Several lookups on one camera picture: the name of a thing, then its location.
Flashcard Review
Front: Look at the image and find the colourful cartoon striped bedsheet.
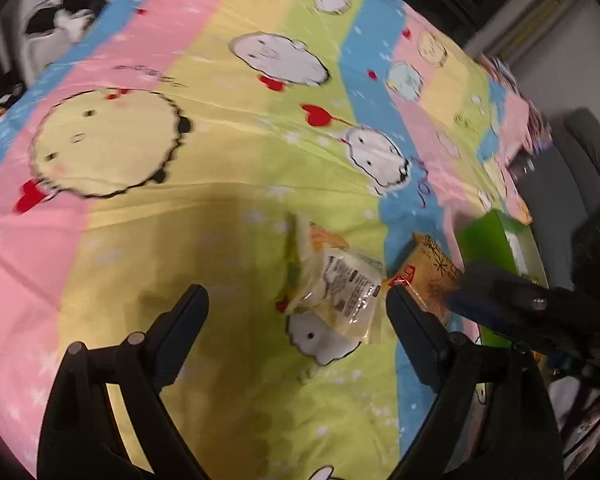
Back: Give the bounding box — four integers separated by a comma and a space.
0, 0, 532, 479

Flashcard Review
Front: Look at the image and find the green white cardboard box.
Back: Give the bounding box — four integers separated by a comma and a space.
450, 209, 548, 348

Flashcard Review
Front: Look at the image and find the black white clothes pile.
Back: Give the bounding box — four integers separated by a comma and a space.
22, 0, 108, 44

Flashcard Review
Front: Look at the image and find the clear yellow-green snack packet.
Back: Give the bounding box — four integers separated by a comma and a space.
276, 214, 386, 344

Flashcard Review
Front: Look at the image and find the yellow rice cracker bag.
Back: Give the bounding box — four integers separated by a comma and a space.
388, 232, 460, 326

